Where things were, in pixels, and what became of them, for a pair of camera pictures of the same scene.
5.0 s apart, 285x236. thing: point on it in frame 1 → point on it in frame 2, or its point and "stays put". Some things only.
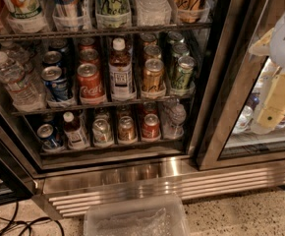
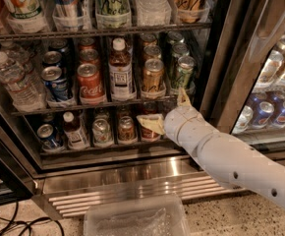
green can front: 185,73 stays put
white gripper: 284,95 → 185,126
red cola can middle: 88,56 stays put
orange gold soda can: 153,76 stays put
